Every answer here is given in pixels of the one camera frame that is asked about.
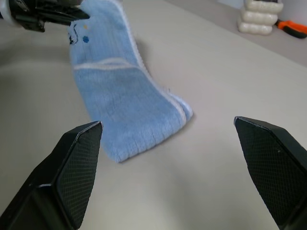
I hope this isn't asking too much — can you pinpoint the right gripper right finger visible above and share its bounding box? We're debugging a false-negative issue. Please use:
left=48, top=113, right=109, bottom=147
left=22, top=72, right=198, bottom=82
left=234, top=116, right=307, bottom=230

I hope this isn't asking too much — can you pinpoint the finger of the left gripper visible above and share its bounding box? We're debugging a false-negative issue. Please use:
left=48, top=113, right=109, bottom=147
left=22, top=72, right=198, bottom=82
left=44, top=16, right=72, bottom=26
left=35, top=6, right=91, bottom=20

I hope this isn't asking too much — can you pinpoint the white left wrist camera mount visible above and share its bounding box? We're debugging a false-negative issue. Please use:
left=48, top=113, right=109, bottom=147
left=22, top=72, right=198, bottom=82
left=0, top=0, right=12, bottom=21

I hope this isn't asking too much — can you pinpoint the light blue towel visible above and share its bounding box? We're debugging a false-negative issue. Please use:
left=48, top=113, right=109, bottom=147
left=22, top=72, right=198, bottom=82
left=66, top=0, right=194, bottom=164

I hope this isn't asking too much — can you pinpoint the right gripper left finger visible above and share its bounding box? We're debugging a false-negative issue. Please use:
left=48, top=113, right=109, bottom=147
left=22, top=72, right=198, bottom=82
left=0, top=121, right=104, bottom=230

